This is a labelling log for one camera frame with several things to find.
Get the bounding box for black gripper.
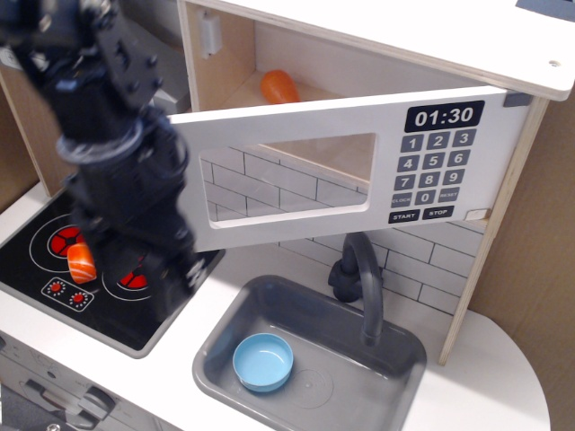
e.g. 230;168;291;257
65;120;201;321

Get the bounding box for white toy microwave door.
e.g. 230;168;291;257
171;86;531;251

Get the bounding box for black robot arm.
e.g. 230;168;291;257
1;1;201;319

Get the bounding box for white wooden microwave cabinet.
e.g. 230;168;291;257
177;1;574;365

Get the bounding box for black toy stove top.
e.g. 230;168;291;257
0;184;226;359

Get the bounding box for salmon sushi toy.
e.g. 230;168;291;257
66;242;97;285

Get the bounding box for light blue bowl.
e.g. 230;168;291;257
232;333;294;393

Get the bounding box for grey sink basin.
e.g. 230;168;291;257
192;276;427;430

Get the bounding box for dark grey faucet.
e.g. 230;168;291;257
328;232;384;347

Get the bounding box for orange toy carrot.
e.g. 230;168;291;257
260;70;301;104

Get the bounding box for grey range hood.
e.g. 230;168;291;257
0;0;192;116

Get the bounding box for grey oven front handle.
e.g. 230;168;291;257
20;379;116;430

